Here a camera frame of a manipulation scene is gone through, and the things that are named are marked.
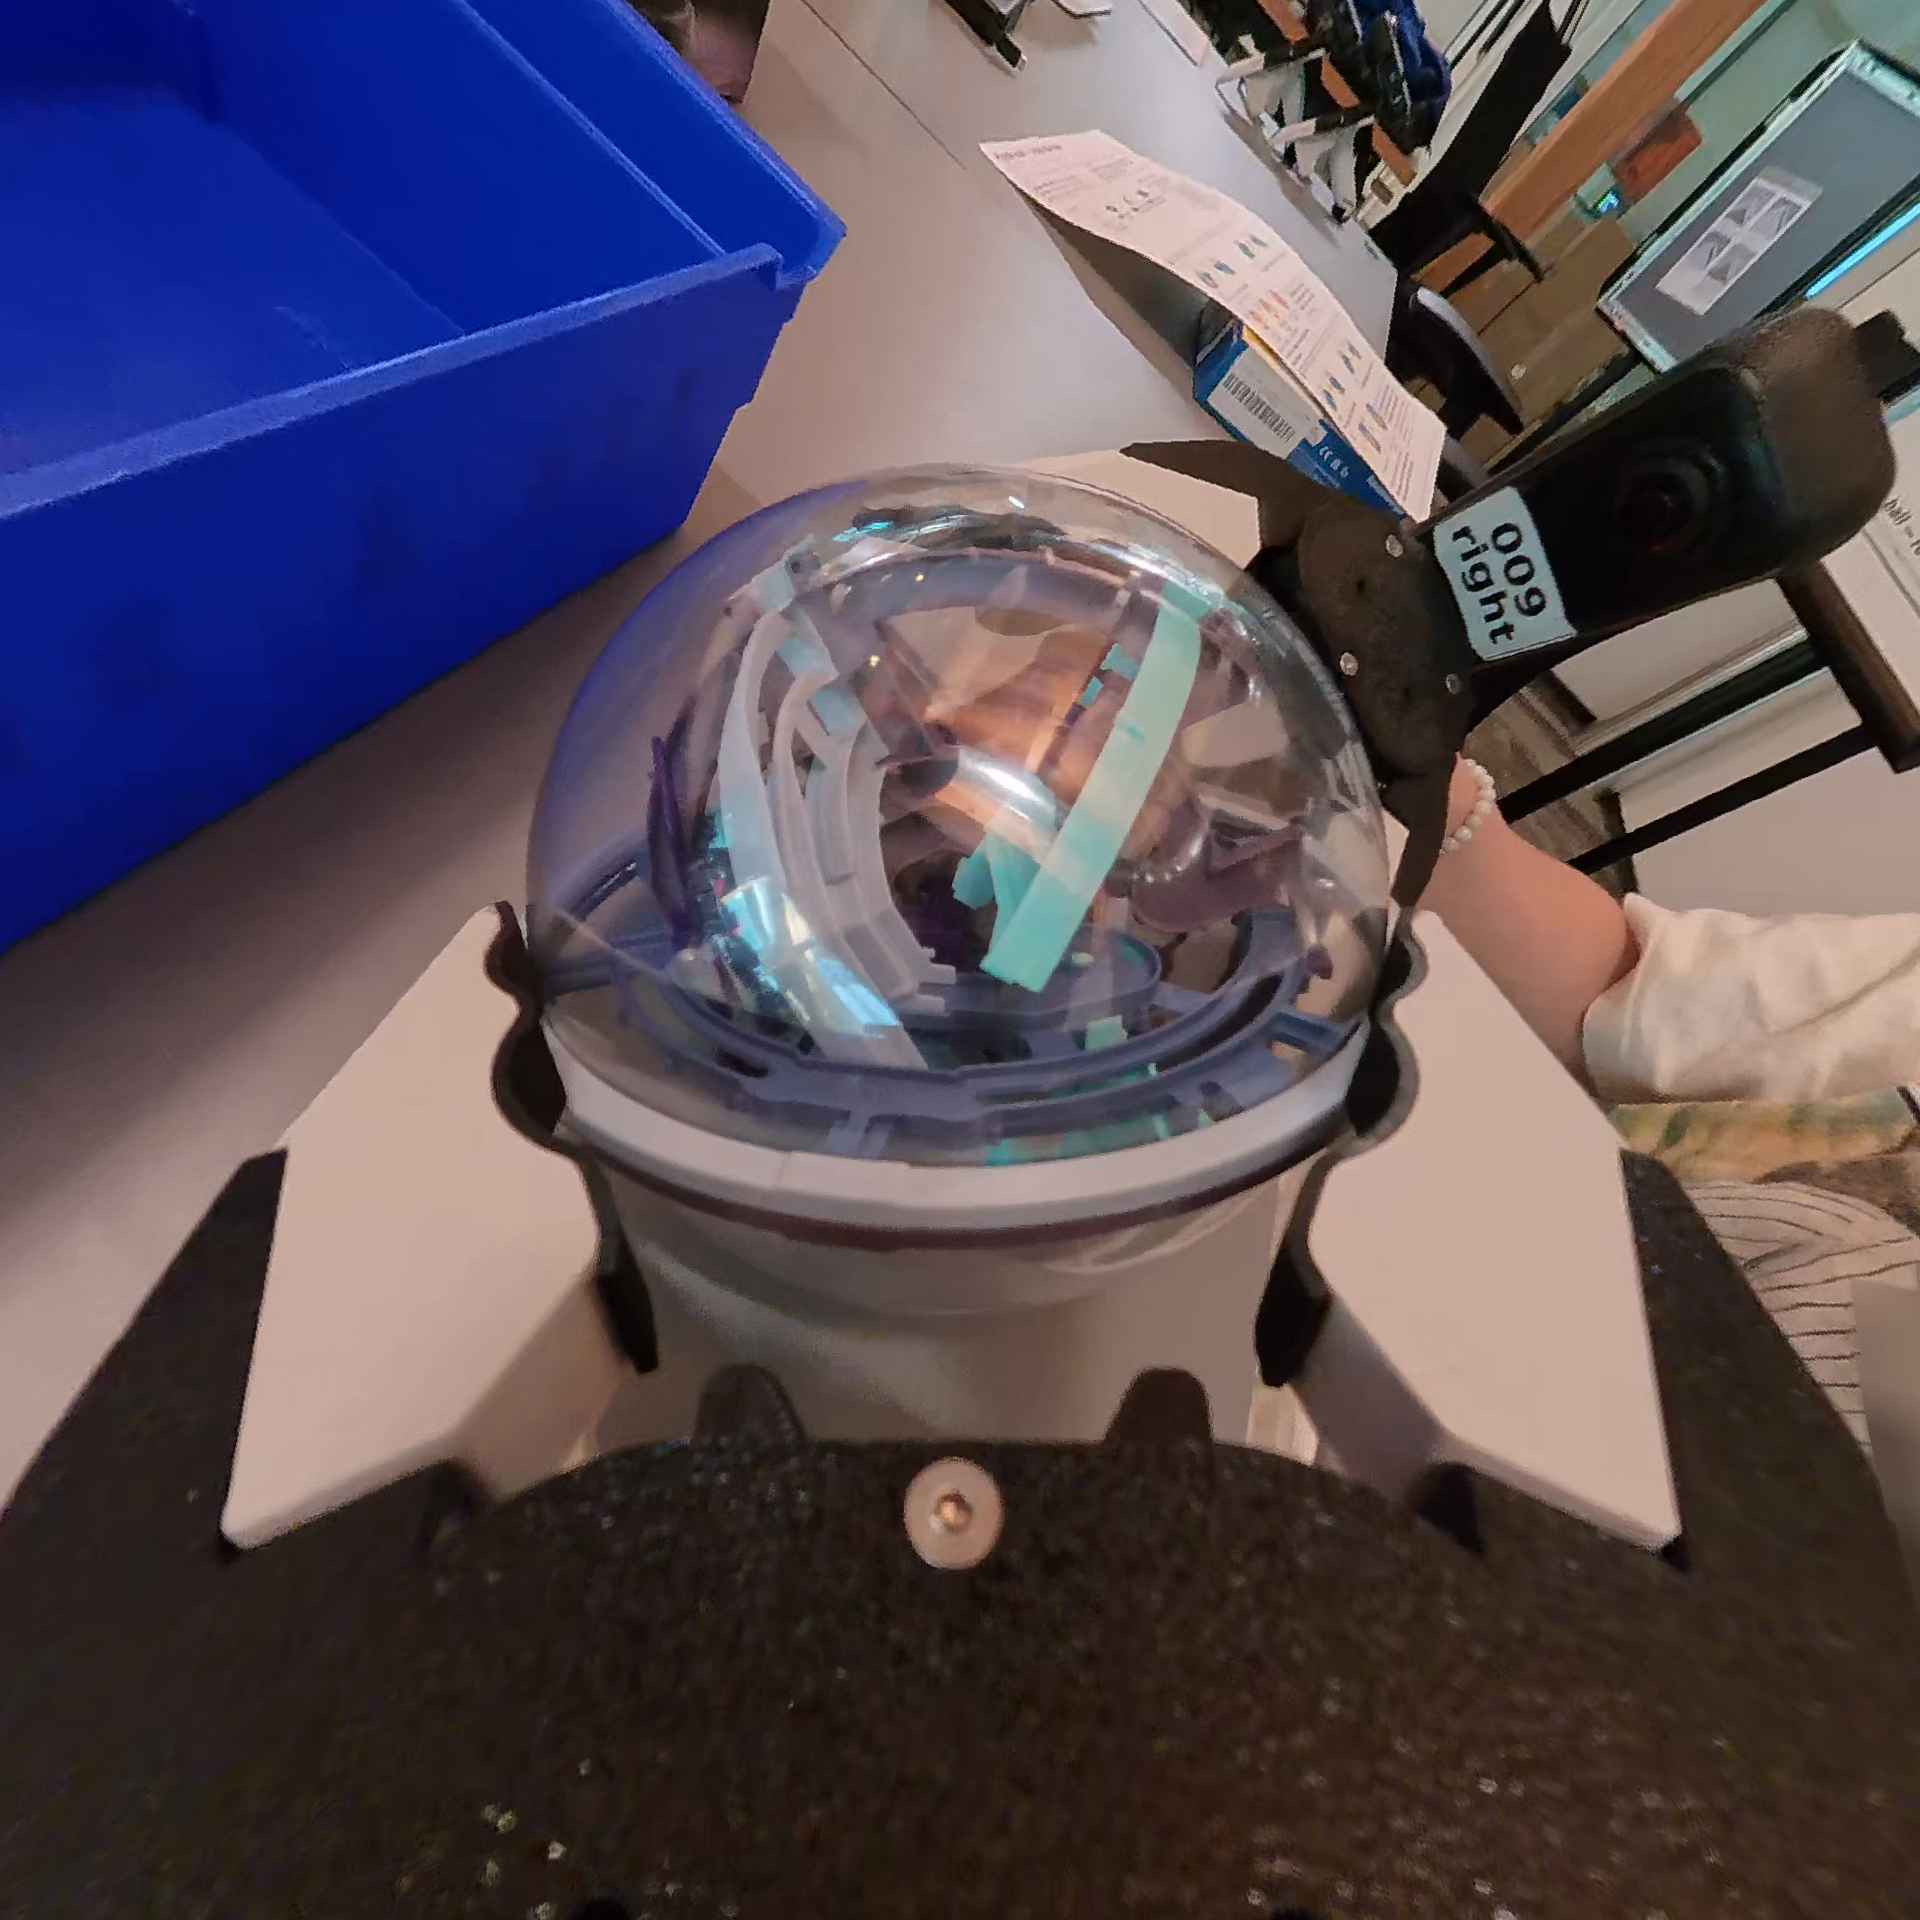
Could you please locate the person's right forearm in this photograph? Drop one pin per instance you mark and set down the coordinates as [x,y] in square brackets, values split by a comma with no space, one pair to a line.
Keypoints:
[1529,929]

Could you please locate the blue labelled cardboard box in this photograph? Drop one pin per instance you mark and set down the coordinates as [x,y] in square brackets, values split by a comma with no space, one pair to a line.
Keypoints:
[1273,413]

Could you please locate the blue bag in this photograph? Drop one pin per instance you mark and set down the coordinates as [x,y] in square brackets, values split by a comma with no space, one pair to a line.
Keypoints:
[1393,54]

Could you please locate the blue plastic bin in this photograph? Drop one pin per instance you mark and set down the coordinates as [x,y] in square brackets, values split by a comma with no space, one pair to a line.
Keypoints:
[299,446]

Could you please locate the folded printed leaflet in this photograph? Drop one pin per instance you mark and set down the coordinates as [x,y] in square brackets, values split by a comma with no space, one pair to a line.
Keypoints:
[1201,243]

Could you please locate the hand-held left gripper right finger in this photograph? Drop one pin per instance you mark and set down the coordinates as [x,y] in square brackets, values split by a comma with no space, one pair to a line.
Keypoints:
[1500,1308]

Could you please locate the black office chair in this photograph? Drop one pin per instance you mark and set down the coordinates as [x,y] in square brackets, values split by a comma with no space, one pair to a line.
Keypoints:
[1474,165]
[1448,353]

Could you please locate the small grey framed sign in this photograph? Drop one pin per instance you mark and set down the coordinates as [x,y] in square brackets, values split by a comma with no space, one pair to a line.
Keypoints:
[1754,228]

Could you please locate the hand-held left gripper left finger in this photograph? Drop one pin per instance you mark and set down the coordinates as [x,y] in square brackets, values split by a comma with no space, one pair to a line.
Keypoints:
[404,1287]

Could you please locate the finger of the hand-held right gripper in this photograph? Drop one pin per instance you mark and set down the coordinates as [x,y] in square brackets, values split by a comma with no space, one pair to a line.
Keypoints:
[1201,505]

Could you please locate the clear plastic maze ball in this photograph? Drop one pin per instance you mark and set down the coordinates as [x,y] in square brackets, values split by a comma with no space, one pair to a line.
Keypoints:
[960,929]

